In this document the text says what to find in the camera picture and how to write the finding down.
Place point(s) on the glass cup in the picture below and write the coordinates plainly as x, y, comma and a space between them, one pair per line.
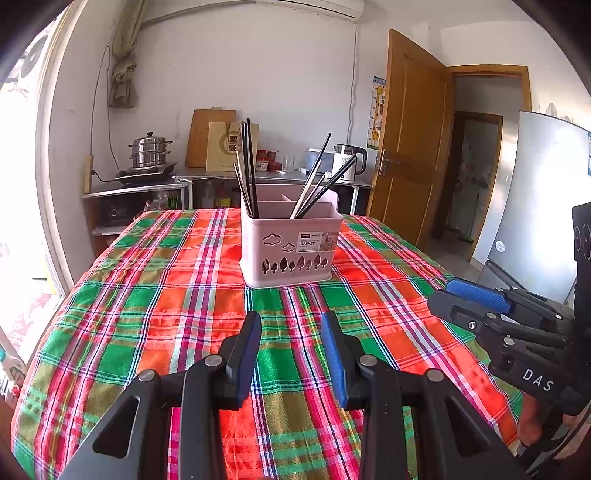
289, 164

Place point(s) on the white window frame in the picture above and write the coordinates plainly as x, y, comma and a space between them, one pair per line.
55, 207

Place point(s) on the white electric kettle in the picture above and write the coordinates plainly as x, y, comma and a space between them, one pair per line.
337, 159

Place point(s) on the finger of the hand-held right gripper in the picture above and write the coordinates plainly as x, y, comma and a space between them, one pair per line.
480, 295
455, 309

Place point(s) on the black induction cooker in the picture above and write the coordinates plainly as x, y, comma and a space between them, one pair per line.
143, 174

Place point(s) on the metal kitchen shelf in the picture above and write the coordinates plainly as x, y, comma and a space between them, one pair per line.
207, 174

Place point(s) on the yellow label bottle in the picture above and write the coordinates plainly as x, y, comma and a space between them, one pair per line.
222, 196

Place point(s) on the outdoor air conditioner unit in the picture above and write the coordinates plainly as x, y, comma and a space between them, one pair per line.
34, 55

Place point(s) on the steel shelf stand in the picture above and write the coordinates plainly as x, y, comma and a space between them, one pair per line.
129, 189

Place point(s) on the wooden cutting board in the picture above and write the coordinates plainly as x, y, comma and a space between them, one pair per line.
198, 138

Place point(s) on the clear plastic container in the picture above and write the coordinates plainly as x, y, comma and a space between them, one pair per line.
310, 159

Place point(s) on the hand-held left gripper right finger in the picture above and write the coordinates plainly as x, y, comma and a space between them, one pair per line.
334, 369

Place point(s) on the plaid tablecloth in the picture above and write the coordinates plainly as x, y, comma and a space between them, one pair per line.
138, 300

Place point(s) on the wooden door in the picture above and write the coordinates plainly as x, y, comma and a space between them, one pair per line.
411, 138

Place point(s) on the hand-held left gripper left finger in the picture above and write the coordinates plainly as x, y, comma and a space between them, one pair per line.
247, 369

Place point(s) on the beige power strip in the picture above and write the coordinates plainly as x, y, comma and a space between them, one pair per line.
88, 174

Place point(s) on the pink plastic utensil basket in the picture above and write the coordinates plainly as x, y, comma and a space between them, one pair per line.
277, 258

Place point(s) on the silver refrigerator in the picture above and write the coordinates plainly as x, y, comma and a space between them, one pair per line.
531, 207

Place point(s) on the wooden door frame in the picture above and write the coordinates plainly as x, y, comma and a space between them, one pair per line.
489, 70

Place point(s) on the tied beige curtain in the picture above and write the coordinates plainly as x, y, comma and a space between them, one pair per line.
122, 78

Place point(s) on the person's right hand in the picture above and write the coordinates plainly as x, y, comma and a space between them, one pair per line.
531, 420

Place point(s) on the giraffe wall poster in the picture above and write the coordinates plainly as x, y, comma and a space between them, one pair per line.
376, 113

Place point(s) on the tan paper bag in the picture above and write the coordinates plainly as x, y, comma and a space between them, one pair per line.
221, 147

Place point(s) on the steel steamer pot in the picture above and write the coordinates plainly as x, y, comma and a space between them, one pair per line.
148, 152

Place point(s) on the white jar with red lid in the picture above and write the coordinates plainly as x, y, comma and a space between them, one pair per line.
262, 164

